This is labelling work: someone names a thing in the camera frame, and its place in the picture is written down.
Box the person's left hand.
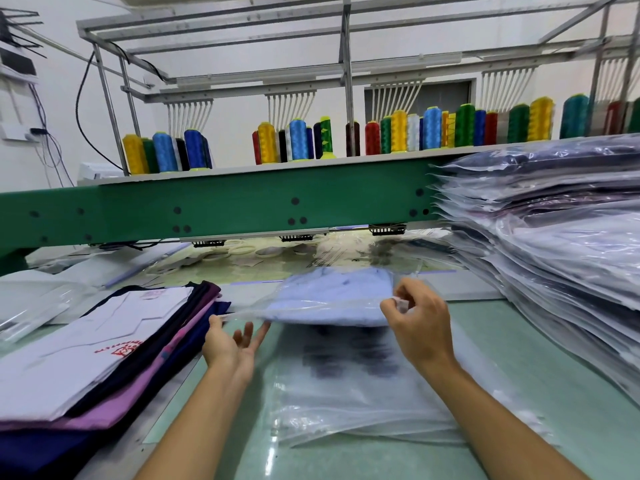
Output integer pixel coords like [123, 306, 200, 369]
[202, 315, 271, 388]

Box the person's right forearm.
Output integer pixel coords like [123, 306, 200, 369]
[420, 353, 591, 480]

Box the grey metal thread rack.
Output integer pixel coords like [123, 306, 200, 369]
[78, 0, 640, 174]

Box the light blue shirt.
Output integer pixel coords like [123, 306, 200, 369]
[258, 267, 399, 328]

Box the white wall socket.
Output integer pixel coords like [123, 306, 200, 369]
[2, 123, 49, 143]

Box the crumpled clear plastic film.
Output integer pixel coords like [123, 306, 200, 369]
[0, 275, 91, 344]

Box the black hanging cable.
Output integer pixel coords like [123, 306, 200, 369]
[75, 49, 126, 174]

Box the white box device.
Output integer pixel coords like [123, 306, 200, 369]
[78, 161, 125, 184]

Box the stack of bagged garments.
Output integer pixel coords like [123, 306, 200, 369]
[435, 135, 640, 406]

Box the white shirt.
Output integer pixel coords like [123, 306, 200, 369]
[0, 287, 193, 424]
[520, 213, 640, 306]

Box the row of coloured thread spools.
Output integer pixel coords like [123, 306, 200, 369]
[120, 93, 640, 176]

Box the green machine beam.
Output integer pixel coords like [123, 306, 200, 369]
[0, 153, 461, 276]

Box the person's right hand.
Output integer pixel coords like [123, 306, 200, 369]
[380, 277, 457, 371]

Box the person's left forearm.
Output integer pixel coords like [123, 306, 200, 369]
[135, 369, 256, 480]

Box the stack of plastic bags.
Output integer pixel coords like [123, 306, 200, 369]
[268, 319, 553, 448]

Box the wall router with antennas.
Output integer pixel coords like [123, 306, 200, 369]
[0, 9, 46, 84]

